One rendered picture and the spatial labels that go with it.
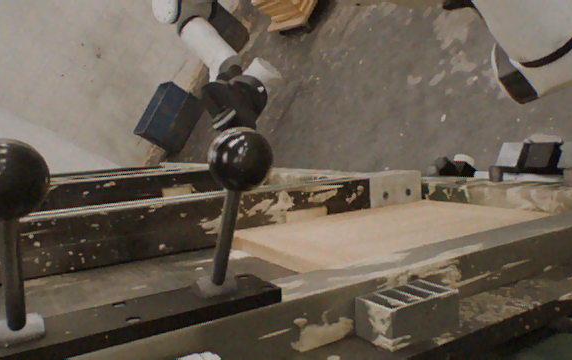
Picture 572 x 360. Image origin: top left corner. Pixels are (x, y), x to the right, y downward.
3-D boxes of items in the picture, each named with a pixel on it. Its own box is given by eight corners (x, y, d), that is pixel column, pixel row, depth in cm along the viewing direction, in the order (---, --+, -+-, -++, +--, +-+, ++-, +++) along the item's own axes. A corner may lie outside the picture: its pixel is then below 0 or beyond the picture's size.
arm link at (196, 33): (200, 75, 106) (149, 21, 112) (234, 70, 114) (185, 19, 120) (217, 34, 100) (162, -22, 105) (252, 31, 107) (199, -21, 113)
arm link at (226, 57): (253, 122, 109) (216, 82, 113) (278, 90, 105) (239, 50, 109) (237, 121, 103) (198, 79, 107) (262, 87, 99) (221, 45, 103)
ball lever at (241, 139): (248, 315, 34) (292, 145, 27) (197, 329, 32) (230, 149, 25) (226, 278, 37) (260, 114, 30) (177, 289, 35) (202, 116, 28)
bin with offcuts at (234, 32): (259, 20, 507) (207, -22, 475) (234, 63, 502) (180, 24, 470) (239, 26, 552) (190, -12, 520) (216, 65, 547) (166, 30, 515)
